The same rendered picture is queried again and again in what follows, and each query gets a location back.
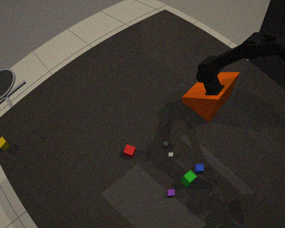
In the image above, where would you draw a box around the blue block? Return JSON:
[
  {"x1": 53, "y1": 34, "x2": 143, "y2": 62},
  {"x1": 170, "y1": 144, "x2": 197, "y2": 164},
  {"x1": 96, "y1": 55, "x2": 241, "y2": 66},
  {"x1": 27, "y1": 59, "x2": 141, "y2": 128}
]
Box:
[{"x1": 195, "y1": 164, "x2": 204, "y2": 173}]

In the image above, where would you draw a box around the purple block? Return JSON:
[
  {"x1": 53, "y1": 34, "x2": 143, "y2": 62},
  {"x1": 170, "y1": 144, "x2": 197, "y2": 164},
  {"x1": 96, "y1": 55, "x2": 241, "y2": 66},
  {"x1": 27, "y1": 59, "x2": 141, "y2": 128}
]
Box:
[{"x1": 167, "y1": 189, "x2": 175, "y2": 197}]

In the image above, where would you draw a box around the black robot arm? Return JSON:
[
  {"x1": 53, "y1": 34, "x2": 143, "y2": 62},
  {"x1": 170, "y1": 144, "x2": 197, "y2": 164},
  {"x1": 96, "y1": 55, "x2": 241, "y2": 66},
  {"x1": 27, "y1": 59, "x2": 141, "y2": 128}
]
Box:
[{"x1": 196, "y1": 32, "x2": 285, "y2": 95}]

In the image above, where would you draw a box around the green block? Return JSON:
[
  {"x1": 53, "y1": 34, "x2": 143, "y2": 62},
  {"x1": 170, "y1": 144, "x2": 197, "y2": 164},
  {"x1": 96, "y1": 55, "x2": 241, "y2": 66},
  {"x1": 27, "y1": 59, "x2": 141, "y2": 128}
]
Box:
[
  {"x1": 181, "y1": 179, "x2": 194, "y2": 187},
  {"x1": 182, "y1": 170, "x2": 197, "y2": 185}
]

